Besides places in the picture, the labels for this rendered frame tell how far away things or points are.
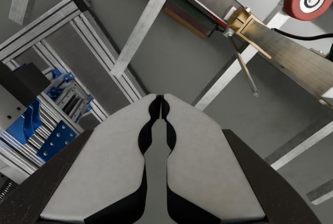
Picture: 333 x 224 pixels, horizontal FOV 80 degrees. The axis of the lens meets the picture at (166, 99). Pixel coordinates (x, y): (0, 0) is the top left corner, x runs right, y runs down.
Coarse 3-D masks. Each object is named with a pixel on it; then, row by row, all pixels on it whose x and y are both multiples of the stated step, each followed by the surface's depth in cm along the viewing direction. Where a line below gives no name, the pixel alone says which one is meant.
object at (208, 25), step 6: (174, 0) 58; (180, 0) 58; (180, 6) 58; (186, 6) 58; (192, 12) 59; (198, 12) 59; (198, 18) 60; (204, 18) 60; (204, 24) 61; (210, 24) 61
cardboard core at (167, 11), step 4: (164, 8) 121; (168, 12) 118; (172, 12) 117; (172, 16) 120; (176, 16) 119; (180, 20) 120; (184, 20) 119; (184, 24) 122; (188, 24) 121; (188, 28) 124; (192, 28) 122; (196, 32) 124; (200, 32) 123; (200, 36) 126; (204, 36) 125
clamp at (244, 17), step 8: (240, 8) 45; (248, 8) 45; (232, 16) 47; (240, 16) 44; (248, 16) 44; (232, 24) 45; (240, 24) 45; (264, 24) 45; (240, 32) 46; (248, 40) 47; (256, 48) 48
